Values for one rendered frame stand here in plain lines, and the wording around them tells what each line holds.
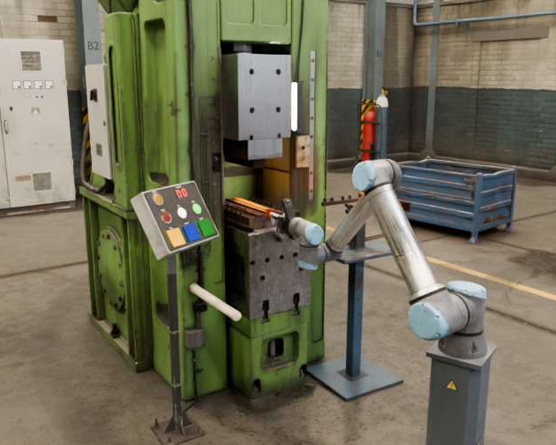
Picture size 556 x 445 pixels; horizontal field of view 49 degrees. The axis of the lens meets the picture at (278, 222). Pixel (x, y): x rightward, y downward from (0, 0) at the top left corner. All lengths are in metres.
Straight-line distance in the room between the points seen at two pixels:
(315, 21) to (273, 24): 0.26
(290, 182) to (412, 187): 3.74
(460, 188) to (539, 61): 4.71
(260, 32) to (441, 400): 1.90
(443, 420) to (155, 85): 2.10
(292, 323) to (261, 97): 1.19
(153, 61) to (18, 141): 4.89
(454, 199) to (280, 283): 3.75
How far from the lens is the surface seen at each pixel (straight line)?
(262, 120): 2.97
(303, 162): 3.27
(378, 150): 10.34
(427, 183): 6.76
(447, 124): 11.93
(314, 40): 3.31
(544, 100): 10.81
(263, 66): 2.96
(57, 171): 8.15
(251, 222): 3.01
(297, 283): 3.19
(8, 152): 7.98
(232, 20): 3.06
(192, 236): 2.62
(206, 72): 2.97
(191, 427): 3.11
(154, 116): 3.27
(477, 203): 6.45
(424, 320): 2.31
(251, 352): 3.18
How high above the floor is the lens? 1.66
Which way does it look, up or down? 14 degrees down
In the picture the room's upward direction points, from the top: straight up
